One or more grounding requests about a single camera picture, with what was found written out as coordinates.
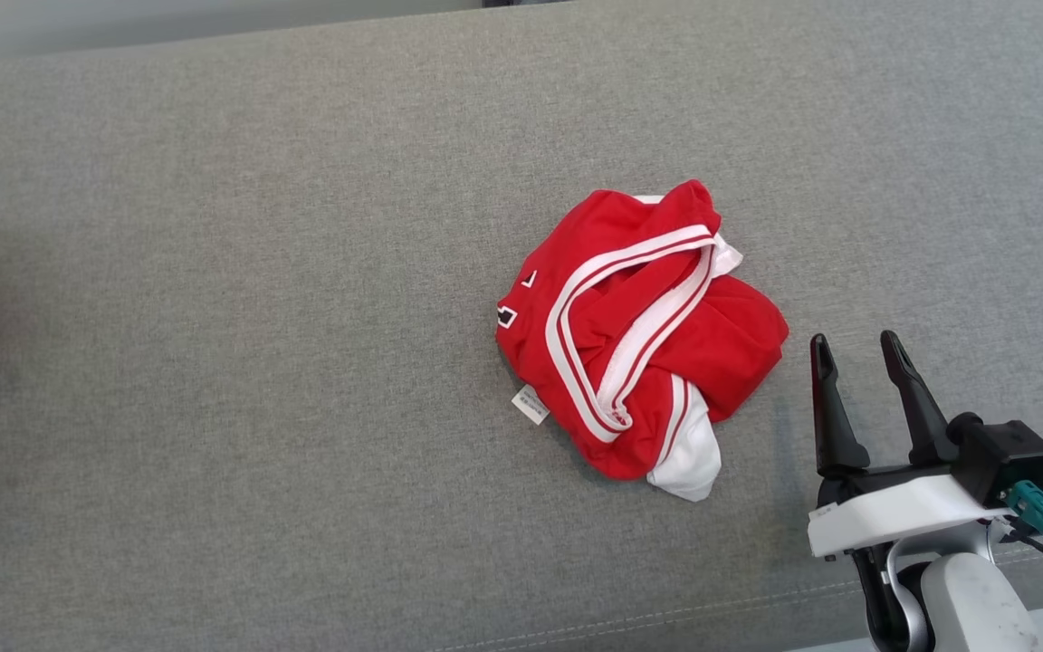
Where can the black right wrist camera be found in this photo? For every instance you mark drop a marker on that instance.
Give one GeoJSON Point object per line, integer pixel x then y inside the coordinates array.
{"type": "Point", "coordinates": [1006, 457]}

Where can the red and white jersey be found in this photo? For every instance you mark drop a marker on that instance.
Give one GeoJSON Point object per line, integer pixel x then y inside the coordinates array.
{"type": "Point", "coordinates": [739, 344]}

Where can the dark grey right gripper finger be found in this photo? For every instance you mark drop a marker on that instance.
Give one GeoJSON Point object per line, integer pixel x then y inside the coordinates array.
{"type": "Point", "coordinates": [924, 426]}
{"type": "Point", "coordinates": [834, 426]}

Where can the grey fabric sofa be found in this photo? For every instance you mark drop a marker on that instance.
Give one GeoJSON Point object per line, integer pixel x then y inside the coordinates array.
{"type": "Point", "coordinates": [214, 407]}

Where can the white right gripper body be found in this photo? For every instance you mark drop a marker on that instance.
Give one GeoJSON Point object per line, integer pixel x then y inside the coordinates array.
{"type": "Point", "coordinates": [893, 512]}

